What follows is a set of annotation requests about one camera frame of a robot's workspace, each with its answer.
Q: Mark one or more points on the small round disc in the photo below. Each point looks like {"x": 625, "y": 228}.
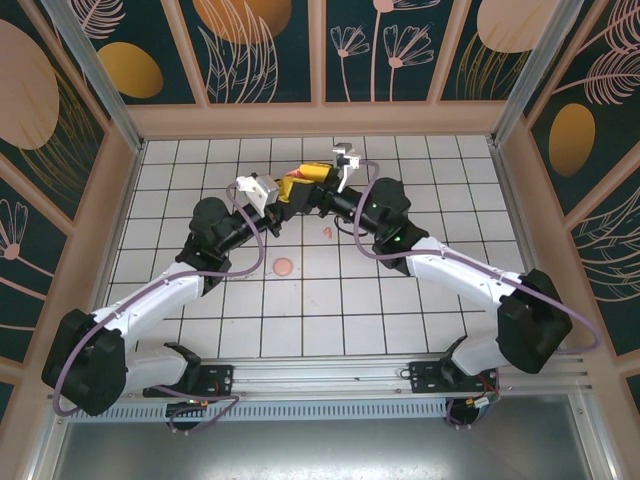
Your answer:
{"x": 283, "y": 266}

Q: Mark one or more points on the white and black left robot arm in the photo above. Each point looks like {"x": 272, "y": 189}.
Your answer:
{"x": 165, "y": 295}

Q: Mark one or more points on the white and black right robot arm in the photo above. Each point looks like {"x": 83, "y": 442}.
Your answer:
{"x": 460, "y": 270}

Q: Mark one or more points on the green circuit board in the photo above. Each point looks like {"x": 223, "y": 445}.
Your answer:
{"x": 487, "y": 400}

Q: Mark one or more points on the grey metal sheet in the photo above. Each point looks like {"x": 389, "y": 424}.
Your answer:
{"x": 320, "y": 450}

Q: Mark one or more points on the aluminium side rail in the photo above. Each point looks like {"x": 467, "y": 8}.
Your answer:
{"x": 124, "y": 210}
{"x": 513, "y": 210}

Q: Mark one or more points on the aluminium frame post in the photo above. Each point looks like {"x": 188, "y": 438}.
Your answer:
{"x": 530, "y": 65}
{"x": 100, "y": 80}

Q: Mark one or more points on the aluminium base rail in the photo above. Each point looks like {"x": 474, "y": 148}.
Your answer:
{"x": 320, "y": 372}

